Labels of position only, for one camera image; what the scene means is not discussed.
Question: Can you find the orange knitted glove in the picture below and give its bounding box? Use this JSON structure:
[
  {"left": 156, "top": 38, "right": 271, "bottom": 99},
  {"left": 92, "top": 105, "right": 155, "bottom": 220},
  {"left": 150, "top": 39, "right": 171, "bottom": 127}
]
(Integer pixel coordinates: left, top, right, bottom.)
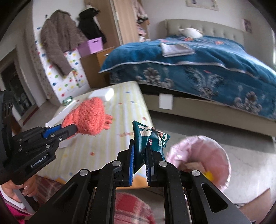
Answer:
[{"left": 61, "top": 97, "right": 113, "bottom": 136}]

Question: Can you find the white foam block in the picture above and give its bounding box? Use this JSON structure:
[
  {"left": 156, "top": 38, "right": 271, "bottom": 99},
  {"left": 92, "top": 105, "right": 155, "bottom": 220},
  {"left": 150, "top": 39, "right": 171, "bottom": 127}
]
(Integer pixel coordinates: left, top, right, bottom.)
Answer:
[{"left": 87, "top": 88, "right": 115, "bottom": 102}]

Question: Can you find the teal snack wrapper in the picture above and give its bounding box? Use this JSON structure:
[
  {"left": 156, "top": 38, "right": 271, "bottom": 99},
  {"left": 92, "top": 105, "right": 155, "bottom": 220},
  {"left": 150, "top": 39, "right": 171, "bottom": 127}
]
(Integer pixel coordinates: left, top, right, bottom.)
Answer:
[{"left": 132, "top": 121, "right": 170, "bottom": 173}]

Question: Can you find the yellow foam fruit net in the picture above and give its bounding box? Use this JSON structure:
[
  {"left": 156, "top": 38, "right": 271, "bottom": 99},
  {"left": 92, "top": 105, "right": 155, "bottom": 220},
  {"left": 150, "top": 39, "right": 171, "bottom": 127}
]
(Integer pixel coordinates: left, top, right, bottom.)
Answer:
[{"left": 204, "top": 171, "right": 214, "bottom": 182}]

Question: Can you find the pink-lined trash bin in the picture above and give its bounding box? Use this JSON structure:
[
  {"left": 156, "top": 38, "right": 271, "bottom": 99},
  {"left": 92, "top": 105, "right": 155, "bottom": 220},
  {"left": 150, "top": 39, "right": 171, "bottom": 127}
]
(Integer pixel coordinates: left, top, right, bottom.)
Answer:
[{"left": 166, "top": 135, "right": 231, "bottom": 192}]

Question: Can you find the person left hand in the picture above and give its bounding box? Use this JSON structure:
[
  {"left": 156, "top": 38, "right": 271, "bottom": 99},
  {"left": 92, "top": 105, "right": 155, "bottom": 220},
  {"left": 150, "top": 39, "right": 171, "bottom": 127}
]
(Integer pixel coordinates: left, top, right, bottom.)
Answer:
[{"left": 1, "top": 176, "right": 38, "bottom": 202}]

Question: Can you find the red plaid trousers knee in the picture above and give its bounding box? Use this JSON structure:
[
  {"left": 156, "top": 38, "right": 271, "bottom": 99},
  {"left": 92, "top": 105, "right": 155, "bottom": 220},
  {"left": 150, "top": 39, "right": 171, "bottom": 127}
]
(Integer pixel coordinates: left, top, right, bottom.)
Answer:
[{"left": 36, "top": 175, "right": 156, "bottom": 223}]

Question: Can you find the polka dot white cabinet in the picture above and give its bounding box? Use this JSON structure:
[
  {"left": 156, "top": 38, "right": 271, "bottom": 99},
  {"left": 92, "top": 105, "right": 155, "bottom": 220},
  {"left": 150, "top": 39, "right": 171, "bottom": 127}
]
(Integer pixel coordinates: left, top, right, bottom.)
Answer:
[{"left": 29, "top": 24, "right": 90, "bottom": 105}]

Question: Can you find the striped yellow tablecloth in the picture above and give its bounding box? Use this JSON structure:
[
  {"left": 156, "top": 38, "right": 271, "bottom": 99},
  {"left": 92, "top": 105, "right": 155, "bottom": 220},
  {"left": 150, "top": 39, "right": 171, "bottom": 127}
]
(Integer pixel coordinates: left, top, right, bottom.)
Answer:
[{"left": 37, "top": 81, "right": 152, "bottom": 183}]

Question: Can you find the brown wooden nightstand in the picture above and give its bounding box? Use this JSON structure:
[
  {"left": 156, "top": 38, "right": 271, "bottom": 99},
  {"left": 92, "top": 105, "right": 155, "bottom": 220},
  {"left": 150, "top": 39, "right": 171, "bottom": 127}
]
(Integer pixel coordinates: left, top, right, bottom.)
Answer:
[{"left": 80, "top": 47, "right": 114, "bottom": 88}]

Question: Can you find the purple storage basket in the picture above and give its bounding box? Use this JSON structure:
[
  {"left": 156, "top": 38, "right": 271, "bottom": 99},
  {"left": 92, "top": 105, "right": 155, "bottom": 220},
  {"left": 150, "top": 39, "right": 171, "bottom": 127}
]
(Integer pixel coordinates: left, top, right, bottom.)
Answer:
[{"left": 78, "top": 37, "right": 103, "bottom": 57}]

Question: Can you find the brown fleece jacket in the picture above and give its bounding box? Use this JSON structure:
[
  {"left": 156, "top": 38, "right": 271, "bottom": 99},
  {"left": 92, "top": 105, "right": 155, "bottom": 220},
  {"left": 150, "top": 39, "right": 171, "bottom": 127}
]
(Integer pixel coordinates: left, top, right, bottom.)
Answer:
[{"left": 40, "top": 10, "right": 88, "bottom": 76}]

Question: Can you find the white paper tag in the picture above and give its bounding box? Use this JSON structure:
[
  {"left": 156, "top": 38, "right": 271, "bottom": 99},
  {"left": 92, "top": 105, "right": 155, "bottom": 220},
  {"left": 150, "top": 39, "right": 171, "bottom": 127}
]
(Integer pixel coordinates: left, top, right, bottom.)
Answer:
[{"left": 159, "top": 93, "right": 174, "bottom": 110}]

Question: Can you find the black jacket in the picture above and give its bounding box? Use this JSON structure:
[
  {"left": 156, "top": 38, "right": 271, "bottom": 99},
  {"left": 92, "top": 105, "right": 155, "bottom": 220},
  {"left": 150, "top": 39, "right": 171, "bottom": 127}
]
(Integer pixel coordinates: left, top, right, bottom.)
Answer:
[{"left": 78, "top": 7, "right": 107, "bottom": 44}]

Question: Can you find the wooden wardrobe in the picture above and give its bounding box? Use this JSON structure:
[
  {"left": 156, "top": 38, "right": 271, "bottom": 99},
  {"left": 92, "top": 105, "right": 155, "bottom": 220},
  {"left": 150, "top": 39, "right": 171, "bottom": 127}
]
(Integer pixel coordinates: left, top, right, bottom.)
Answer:
[{"left": 84, "top": 0, "right": 149, "bottom": 49}]

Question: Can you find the folded grey striped cloth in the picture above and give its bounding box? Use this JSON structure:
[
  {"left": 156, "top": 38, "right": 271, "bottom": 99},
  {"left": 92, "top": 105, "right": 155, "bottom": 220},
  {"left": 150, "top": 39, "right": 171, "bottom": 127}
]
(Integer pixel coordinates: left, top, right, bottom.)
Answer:
[{"left": 160, "top": 43, "right": 196, "bottom": 57}]

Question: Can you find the blue floral bed blanket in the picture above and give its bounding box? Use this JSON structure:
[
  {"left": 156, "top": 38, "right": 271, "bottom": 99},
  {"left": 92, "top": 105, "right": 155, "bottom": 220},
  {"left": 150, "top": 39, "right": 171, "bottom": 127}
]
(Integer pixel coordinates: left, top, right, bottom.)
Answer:
[{"left": 100, "top": 36, "right": 275, "bottom": 120}]

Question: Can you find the white pillow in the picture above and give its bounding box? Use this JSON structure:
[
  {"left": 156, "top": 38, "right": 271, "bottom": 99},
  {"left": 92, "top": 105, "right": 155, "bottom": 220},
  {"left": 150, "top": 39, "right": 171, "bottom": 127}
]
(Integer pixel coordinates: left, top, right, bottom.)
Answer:
[{"left": 179, "top": 28, "right": 204, "bottom": 39}]

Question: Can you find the beige upholstered bed frame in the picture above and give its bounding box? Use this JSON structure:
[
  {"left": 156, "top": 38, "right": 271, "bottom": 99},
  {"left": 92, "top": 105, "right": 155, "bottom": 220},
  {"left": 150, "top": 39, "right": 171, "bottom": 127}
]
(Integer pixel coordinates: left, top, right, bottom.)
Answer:
[{"left": 129, "top": 19, "right": 275, "bottom": 136}]

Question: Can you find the small wall photo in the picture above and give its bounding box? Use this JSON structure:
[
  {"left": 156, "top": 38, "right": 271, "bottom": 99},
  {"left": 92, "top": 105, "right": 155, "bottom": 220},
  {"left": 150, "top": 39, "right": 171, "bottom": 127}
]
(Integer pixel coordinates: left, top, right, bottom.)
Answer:
[{"left": 243, "top": 19, "right": 253, "bottom": 34}]

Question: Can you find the wall picture poster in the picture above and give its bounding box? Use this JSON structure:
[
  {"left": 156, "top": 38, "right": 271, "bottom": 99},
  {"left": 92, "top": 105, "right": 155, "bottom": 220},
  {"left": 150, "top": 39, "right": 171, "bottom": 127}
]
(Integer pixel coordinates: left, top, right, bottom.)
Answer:
[{"left": 186, "top": 0, "right": 219, "bottom": 11}]

